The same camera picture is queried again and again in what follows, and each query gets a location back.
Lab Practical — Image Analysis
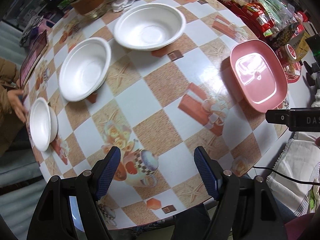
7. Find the pink square plate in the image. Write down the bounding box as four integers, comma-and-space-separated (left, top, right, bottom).
229, 40, 288, 113

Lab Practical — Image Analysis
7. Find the large white paper bowl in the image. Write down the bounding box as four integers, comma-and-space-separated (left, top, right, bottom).
113, 3, 186, 51

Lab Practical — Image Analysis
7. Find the brown jacket forearm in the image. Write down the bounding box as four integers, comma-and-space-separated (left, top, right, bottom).
0, 58, 23, 155

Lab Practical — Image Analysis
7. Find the bystander hand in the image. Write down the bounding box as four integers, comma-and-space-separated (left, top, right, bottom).
7, 89, 28, 123

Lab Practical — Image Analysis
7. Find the yellow box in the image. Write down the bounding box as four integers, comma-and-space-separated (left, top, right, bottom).
290, 31, 310, 61

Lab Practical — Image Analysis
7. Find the white cloth with trim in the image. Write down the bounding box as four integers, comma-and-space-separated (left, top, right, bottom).
267, 132, 319, 216

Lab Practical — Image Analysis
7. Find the red snack bag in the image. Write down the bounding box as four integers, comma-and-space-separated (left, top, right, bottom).
242, 2, 274, 37

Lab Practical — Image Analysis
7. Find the small white paper bowl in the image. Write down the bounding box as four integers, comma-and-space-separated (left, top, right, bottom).
29, 97, 58, 152

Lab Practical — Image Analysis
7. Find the medium white paper bowl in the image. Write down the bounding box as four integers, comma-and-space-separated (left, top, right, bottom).
59, 37, 112, 102

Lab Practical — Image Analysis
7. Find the smartphone with pink screen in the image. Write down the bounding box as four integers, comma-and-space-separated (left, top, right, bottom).
20, 30, 48, 88

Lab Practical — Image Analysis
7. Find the glass jar with lid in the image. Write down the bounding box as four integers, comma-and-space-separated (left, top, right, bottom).
70, 0, 107, 20

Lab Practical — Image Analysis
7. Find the black cable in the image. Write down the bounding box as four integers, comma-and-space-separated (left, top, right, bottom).
252, 165, 320, 186

